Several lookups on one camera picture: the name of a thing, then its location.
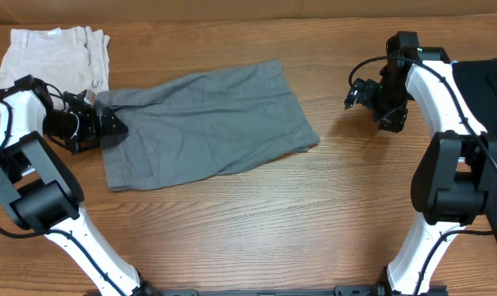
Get black garment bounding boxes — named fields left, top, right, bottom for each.
left=452, top=58, right=497, bottom=280

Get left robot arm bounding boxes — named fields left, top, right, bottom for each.
left=0, top=75, right=158, bottom=295

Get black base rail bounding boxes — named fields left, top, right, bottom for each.
left=158, top=284, right=386, bottom=296

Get grey shorts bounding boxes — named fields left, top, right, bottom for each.
left=96, top=60, right=320, bottom=191

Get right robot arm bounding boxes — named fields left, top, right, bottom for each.
left=334, top=31, right=497, bottom=295

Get folded white shorts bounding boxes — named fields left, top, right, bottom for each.
left=0, top=26, right=110, bottom=94

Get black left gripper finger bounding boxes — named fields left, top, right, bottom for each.
left=99, top=114, right=128, bottom=149
left=94, top=103, right=116, bottom=119

